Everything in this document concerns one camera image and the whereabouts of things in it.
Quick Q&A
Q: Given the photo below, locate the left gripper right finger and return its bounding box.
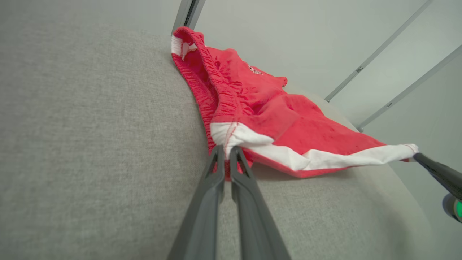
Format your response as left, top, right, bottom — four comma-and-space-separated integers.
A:
230, 146, 291, 260

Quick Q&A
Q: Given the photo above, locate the grey partition frame post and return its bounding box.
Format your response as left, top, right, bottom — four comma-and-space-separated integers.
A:
324, 0, 433, 103
357, 45, 462, 133

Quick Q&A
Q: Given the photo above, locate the grey partition post pair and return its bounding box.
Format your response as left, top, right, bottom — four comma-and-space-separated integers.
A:
171, 0, 206, 35

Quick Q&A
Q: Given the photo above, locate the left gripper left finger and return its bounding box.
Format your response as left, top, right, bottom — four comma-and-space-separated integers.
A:
168, 145, 225, 260

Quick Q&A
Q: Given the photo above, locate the red shorts white trim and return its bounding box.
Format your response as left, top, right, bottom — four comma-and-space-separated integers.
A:
171, 26, 419, 180

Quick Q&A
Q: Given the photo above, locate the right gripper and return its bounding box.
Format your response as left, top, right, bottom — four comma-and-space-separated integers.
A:
413, 153, 462, 223

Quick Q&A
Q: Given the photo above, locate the grey fabric sofa cushion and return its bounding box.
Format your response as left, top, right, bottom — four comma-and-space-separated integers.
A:
0, 25, 433, 260

